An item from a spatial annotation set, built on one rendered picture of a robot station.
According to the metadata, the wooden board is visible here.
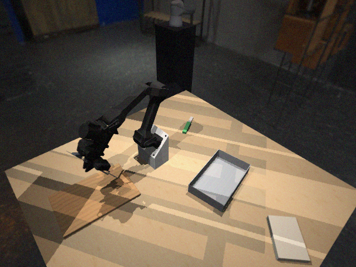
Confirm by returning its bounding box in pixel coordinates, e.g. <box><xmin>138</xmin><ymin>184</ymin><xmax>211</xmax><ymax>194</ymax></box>
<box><xmin>48</xmin><ymin>163</ymin><xmax>141</xmax><ymax>239</ymax></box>

